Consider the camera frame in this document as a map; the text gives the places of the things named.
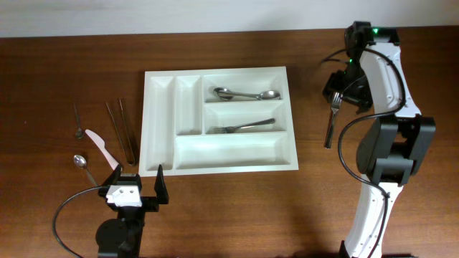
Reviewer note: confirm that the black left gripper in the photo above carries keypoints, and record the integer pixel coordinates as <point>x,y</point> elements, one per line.
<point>151,205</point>

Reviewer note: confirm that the pink plastic knife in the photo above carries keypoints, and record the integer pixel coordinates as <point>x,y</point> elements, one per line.
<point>100,143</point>

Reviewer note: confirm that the steel fork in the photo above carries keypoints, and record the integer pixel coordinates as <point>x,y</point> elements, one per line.
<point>233,129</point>
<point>335,106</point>

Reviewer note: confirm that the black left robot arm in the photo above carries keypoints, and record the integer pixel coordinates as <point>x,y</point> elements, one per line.
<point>121,236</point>

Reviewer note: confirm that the steel tongs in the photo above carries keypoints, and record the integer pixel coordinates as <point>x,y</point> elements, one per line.
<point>120,124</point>

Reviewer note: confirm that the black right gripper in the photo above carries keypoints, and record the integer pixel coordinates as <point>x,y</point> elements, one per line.
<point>344,95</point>

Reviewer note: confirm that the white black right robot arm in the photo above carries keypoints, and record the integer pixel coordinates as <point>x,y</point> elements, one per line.
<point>393,149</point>

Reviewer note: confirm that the small dark teaspoon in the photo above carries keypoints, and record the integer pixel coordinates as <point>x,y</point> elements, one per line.
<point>80,132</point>

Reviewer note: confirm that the large steel spoon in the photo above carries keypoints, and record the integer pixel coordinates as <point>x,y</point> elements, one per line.
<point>225,94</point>
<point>269,95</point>

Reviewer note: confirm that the white plastic cutlery tray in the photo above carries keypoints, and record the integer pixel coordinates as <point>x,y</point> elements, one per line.
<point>180,108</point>

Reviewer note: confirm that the small steel spoon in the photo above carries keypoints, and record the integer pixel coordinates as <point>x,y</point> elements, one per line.
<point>81,162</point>

